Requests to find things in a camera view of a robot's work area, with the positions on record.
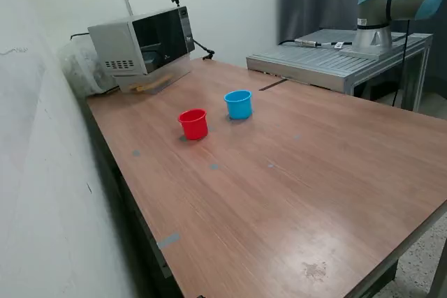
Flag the blue plastic bin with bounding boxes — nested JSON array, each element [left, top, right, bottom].
[[223, 89, 253, 120]]

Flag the red plastic bin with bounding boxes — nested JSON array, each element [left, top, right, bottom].
[[177, 108, 210, 141]]

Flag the dark grey curtain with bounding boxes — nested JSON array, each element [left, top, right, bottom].
[[277, 0, 447, 46]]

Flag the aluminium robot mounting plate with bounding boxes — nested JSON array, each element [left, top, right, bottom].
[[339, 41, 406, 61]]

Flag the aluminium extrusion robot table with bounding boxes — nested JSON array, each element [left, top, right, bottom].
[[246, 28, 434, 112]]

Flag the clear acrylic stand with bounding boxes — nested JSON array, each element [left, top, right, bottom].
[[117, 54, 192, 95]]

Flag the wooden strips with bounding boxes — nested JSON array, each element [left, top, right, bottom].
[[129, 73, 173, 94]]

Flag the silver microwave oven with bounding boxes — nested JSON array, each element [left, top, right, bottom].
[[87, 5, 196, 77]]

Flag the crumpled clear plastic bag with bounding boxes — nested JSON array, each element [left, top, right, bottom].
[[57, 38, 122, 98]]

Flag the long tape strip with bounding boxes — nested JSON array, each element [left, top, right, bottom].
[[156, 232, 182, 250]]

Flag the thick black hanging cable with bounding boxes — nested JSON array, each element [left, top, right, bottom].
[[390, 20, 412, 107]]

